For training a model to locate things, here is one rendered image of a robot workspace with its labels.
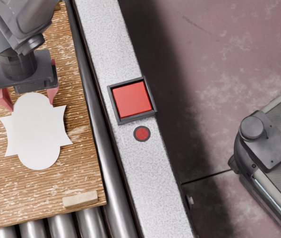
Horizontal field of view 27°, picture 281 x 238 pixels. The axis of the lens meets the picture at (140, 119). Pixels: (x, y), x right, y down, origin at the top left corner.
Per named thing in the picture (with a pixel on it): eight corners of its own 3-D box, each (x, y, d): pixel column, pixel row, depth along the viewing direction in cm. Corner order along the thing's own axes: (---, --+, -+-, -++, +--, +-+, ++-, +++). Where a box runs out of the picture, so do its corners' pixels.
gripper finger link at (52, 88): (65, 114, 103) (56, 79, 95) (24, 122, 102) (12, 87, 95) (61, 85, 107) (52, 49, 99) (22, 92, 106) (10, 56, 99)
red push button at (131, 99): (143, 83, 111) (143, 80, 109) (152, 112, 108) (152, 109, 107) (112, 92, 110) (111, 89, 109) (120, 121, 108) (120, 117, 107)
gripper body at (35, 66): (55, 84, 96) (46, 52, 91) (-8, 95, 96) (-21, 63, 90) (50, 55, 100) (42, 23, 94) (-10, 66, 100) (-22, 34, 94)
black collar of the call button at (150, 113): (146, 79, 111) (146, 75, 109) (157, 114, 108) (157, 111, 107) (106, 89, 110) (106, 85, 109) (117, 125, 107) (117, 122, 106)
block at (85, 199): (97, 193, 101) (96, 189, 98) (99, 203, 100) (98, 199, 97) (63, 200, 100) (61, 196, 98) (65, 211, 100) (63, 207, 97)
